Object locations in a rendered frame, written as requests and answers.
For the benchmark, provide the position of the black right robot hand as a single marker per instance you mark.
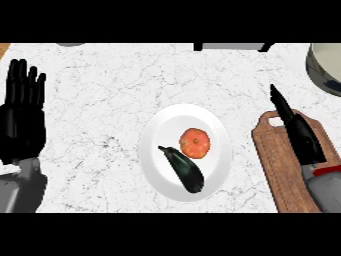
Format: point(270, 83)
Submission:
point(303, 135)

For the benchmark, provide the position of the white oval plate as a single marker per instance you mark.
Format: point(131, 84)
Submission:
point(185, 152)

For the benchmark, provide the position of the dark purple eggplant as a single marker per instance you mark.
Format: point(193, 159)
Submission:
point(187, 169)

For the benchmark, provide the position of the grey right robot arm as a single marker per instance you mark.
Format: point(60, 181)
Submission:
point(333, 188)

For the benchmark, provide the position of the small grey object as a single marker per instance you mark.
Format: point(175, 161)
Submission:
point(70, 44)

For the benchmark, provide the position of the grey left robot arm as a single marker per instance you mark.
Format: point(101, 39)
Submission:
point(11, 191)

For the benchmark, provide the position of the orange tomato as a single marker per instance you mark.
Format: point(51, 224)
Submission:
point(196, 143)

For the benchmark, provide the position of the grey appliance with black legs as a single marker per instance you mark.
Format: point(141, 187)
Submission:
point(234, 46)

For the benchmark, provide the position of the brown wooden cutting board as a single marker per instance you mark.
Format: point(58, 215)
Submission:
point(284, 173)

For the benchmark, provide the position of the pale grey bowl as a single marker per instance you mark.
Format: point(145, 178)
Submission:
point(336, 68)

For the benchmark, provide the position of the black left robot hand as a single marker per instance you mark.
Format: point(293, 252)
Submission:
point(19, 126)

